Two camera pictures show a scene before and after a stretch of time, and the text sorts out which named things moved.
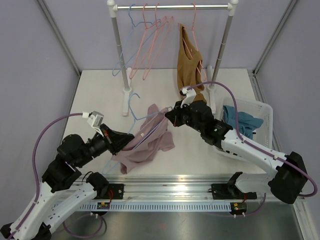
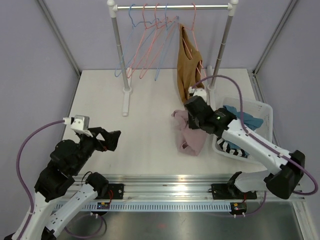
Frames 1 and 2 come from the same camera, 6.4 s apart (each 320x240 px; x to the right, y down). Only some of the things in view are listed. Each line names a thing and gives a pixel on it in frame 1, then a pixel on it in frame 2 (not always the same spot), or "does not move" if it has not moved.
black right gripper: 174,115 -> 192,125
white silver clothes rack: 221,49 does not move
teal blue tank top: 246,123 does not move
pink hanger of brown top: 192,29 does not move
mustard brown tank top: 190,71 does not move
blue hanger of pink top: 135,119 -> 176,18
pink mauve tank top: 153,135 -> 189,141
